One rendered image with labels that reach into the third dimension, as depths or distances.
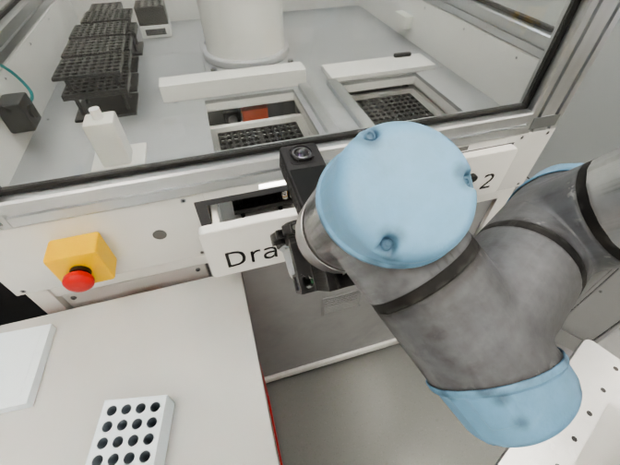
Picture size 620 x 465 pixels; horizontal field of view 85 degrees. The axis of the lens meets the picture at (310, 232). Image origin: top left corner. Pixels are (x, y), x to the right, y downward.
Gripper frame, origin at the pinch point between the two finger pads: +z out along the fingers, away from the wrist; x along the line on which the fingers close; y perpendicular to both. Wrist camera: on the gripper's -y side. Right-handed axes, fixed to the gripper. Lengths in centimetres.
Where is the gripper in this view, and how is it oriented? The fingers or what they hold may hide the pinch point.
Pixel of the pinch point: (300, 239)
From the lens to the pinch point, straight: 50.7
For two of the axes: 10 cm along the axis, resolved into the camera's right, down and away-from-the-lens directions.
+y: 2.4, 9.7, -1.1
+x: 9.6, -2.1, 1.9
